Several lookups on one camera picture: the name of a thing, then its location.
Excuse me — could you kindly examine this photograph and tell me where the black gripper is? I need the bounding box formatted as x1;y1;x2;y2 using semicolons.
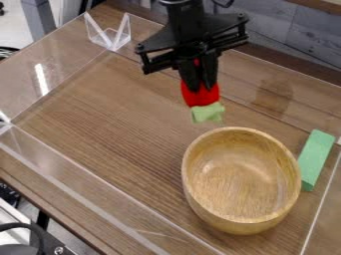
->
135;13;248;93

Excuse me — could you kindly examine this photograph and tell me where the red plush fruit green stem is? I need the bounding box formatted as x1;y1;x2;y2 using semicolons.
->
177;58;226;126

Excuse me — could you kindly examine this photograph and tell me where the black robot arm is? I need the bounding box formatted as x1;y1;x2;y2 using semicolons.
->
136;0;248;93

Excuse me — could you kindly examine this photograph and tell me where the wooden bowl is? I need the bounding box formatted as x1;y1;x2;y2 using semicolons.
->
180;127;300;235

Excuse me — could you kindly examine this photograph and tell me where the green rectangular block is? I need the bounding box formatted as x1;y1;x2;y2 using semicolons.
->
296;128;335;192

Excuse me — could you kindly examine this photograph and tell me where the clear acrylic corner bracket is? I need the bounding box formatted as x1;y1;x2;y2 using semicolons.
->
84;12;131;52

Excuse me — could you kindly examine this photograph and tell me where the clear acrylic enclosure wall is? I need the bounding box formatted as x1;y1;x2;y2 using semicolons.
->
0;19;341;255

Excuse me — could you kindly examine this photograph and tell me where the black cable bottom left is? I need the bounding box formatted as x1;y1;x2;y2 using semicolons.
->
0;222;48;255

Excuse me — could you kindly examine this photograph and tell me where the black metal base plate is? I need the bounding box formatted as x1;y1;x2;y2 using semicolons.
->
28;222;77;255

